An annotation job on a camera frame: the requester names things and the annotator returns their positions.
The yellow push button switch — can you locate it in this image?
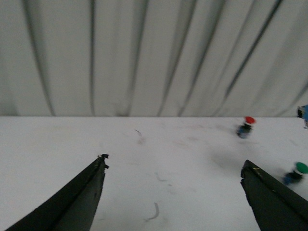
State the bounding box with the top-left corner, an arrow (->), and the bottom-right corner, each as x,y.
297,105 -> 308,129

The green mushroom push button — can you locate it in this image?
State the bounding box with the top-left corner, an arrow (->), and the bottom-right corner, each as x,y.
283,162 -> 308,185

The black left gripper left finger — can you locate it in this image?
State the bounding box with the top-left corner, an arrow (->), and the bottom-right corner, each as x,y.
7,154 -> 109,231

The white pleated curtain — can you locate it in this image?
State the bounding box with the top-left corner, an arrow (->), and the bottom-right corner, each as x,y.
0,0 -> 308,117

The red mushroom push button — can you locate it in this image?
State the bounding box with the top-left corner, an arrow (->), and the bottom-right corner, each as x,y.
236,116 -> 257,139

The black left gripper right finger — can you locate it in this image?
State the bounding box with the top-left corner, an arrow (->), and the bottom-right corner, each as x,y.
241,160 -> 308,231

